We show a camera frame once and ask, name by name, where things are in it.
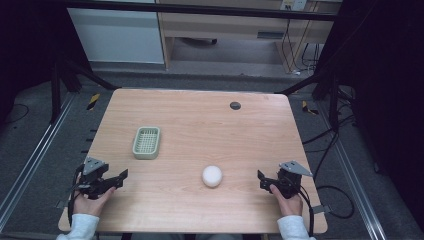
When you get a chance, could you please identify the black floor cable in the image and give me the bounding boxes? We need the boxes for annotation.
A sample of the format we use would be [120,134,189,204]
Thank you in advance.
[301,113,356,220]

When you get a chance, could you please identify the person's right hand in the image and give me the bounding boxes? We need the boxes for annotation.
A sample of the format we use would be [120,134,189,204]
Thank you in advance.
[269,183,304,218]

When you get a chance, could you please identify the person's left hand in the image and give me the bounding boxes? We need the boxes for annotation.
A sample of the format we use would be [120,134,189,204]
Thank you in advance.
[72,185,117,218]

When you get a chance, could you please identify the white cabinet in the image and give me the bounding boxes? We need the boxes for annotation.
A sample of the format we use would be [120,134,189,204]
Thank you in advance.
[66,7,166,65]

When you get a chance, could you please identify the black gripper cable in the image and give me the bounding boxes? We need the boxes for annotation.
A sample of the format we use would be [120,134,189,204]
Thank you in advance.
[67,163,85,228]
[293,184,316,238]

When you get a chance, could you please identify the metal floor rail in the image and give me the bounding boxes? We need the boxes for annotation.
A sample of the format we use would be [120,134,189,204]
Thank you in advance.
[316,99,388,240]
[0,93,76,232]

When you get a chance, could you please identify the yellow black floor tape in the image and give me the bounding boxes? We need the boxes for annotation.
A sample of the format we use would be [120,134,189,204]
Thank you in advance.
[86,92,101,111]
[301,99,320,116]

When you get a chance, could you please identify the black cables under desk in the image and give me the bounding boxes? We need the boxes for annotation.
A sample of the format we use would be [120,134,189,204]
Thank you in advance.
[280,18,322,76]

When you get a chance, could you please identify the white round soap bar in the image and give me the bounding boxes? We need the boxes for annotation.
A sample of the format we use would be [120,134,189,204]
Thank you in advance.
[201,165,224,189]

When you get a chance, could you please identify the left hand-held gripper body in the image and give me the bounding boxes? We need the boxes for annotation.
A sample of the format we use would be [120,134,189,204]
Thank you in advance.
[74,156,116,201]

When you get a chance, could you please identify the black curtain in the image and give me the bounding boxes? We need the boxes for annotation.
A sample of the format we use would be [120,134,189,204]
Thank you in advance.
[0,0,69,121]
[316,0,424,231]

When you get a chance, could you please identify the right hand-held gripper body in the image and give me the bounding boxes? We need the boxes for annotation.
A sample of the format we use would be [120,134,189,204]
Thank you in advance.
[275,160,314,200]

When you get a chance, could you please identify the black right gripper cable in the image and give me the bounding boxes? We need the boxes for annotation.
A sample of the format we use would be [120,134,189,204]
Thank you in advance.
[293,184,316,238]

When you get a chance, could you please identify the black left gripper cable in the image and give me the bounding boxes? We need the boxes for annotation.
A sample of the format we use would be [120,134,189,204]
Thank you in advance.
[67,163,85,228]

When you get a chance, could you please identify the black tripod stand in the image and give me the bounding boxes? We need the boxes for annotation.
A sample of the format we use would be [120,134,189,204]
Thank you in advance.
[274,71,342,132]
[49,59,120,125]

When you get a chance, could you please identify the green slotted soap dish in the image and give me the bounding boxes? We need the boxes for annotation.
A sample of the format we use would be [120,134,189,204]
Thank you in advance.
[131,126,162,161]

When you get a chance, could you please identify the white power strip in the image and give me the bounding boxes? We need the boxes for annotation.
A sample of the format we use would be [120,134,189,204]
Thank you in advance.
[279,0,308,11]

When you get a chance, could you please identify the black horizontal frame bar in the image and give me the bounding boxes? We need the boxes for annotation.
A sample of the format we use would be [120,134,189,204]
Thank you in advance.
[64,0,338,22]

